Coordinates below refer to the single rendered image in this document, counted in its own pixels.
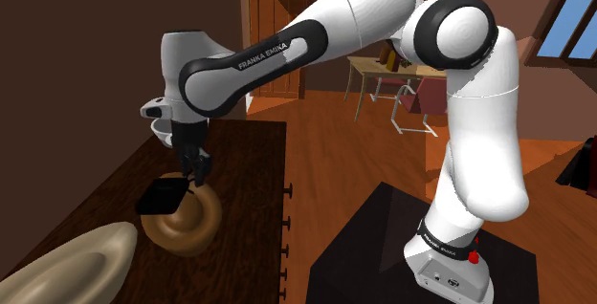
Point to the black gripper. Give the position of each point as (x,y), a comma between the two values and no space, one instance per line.
(189,135)

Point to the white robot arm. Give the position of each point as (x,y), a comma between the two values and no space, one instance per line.
(480,126)

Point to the black square tray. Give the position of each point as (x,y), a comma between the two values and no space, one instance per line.
(158,197)

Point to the dark wooden chest of drawers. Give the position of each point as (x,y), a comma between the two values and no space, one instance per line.
(252,172)

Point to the brown round bowl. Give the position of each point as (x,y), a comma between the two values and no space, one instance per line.
(193,226)

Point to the beige oval bowl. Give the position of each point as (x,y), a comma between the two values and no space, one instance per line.
(70,270)

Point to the wooden door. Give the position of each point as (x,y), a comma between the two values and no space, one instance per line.
(275,0)

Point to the dark robot stand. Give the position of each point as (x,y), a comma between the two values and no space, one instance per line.
(364,256)

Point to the light wooden table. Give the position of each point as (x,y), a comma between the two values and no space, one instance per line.
(368,66)

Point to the red chair with white frame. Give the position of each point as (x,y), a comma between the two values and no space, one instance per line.
(426,98)
(389,82)

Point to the window with dark frame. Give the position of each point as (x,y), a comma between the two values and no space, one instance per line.
(566,23)

